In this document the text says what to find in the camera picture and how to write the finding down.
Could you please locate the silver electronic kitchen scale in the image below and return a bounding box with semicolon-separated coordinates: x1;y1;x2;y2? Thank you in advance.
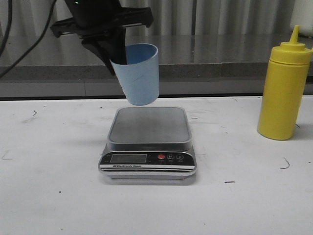
98;107;197;185

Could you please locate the stainless steel back counter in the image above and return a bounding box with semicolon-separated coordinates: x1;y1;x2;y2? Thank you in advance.
0;34;290;99

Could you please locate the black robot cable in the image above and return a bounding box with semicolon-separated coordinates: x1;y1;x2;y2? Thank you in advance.
0;0;58;78

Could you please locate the yellow squeeze bottle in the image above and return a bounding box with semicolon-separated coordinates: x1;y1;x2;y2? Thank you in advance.
257;25;313;141

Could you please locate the light blue plastic cup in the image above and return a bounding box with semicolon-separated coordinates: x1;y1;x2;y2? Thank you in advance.
112;43;159;106

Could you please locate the white container on counter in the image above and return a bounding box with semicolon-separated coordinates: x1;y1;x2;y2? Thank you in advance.
290;0;313;38

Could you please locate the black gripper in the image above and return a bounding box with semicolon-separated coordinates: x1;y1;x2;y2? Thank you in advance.
51;0;152;75

